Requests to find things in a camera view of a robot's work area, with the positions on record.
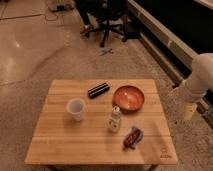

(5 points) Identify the red wrapped snack bar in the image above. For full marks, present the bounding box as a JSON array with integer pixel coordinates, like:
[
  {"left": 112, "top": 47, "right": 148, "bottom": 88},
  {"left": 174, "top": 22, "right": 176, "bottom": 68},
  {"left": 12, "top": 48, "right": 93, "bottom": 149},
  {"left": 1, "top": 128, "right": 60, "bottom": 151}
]
[{"left": 123, "top": 127, "right": 144, "bottom": 149}]

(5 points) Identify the person's leg with shoe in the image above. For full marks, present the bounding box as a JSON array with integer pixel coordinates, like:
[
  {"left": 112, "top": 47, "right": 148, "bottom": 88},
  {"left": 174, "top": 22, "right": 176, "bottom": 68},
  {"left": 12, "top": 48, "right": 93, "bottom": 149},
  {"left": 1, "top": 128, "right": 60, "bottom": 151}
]
[{"left": 74, "top": 0, "right": 94, "bottom": 34}]

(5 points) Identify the power strip on floor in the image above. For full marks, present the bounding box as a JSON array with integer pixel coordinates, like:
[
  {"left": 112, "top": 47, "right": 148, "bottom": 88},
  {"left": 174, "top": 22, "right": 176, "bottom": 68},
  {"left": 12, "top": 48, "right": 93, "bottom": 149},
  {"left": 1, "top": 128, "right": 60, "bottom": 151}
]
[{"left": 47, "top": 0, "right": 74, "bottom": 12}]

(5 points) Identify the wooden table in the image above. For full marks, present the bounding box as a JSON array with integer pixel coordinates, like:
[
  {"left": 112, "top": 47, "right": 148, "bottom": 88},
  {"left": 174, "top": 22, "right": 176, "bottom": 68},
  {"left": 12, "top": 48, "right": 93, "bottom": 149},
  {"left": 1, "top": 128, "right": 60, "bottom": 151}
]
[{"left": 25, "top": 79, "right": 178, "bottom": 165}]

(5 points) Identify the white ceramic cup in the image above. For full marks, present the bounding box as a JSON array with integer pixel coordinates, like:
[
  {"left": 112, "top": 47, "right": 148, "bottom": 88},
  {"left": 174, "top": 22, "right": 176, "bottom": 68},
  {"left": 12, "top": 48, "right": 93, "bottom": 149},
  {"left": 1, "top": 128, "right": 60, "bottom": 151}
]
[{"left": 66, "top": 98, "right": 85, "bottom": 121}]

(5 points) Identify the black eraser block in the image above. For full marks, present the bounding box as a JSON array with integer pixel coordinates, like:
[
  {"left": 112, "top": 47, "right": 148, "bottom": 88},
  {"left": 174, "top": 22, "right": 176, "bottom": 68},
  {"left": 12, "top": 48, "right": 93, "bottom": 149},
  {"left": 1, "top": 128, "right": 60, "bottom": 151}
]
[{"left": 88, "top": 83, "right": 110, "bottom": 99}]

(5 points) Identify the black office chair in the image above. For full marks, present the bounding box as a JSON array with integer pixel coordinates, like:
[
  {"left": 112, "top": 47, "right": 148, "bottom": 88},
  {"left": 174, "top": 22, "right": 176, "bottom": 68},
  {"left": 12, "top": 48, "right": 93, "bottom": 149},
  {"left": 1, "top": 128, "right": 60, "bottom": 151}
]
[{"left": 85, "top": 0, "right": 127, "bottom": 47}]

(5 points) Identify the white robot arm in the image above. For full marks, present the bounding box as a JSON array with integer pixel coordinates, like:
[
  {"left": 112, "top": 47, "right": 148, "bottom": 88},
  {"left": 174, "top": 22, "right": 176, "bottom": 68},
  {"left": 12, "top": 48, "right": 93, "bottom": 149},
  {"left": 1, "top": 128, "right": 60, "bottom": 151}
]
[{"left": 171, "top": 53, "right": 213, "bottom": 120}]

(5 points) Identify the orange round bowl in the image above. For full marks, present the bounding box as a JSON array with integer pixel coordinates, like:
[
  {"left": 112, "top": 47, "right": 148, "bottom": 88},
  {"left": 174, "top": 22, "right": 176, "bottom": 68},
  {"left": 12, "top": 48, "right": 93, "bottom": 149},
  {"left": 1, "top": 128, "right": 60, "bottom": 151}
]
[{"left": 113, "top": 85, "right": 145, "bottom": 111}]

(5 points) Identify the small white bottle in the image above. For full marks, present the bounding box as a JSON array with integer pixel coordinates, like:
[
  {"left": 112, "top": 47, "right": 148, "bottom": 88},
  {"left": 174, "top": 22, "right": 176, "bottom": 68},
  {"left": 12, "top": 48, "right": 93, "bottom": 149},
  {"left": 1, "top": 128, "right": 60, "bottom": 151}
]
[{"left": 107, "top": 106, "right": 122, "bottom": 133}]

